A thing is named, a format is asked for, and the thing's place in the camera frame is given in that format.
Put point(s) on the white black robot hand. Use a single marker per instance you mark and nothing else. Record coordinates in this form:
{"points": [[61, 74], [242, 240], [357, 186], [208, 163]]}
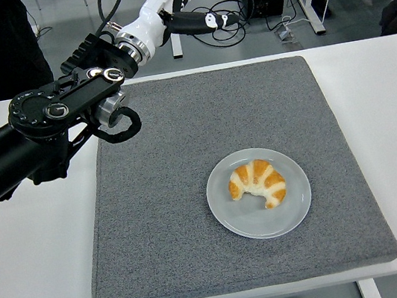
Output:
{"points": [[151, 16]]}

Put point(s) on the golden croissant bread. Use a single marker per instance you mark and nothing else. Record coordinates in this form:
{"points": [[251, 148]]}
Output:
{"points": [[260, 180]]}

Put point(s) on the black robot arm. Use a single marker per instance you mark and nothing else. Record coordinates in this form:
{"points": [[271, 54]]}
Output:
{"points": [[7, 156]]}

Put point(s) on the pale blue round plate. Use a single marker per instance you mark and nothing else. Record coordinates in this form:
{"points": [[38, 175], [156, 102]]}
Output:
{"points": [[233, 223]]}

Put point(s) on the white straight desk leg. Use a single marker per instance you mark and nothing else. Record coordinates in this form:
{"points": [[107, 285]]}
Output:
{"points": [[176, 48]]}

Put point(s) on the grey floor socket box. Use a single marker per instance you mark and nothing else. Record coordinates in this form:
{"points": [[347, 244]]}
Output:
{"points": [[285, 35]]}

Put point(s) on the grey fabric mat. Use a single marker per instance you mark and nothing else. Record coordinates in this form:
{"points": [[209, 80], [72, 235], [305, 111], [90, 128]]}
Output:
{"points": [[172, 198]]}

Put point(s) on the white table leg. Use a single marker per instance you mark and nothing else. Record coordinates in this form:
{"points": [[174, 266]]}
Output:
{"points": [[369, 292]]}

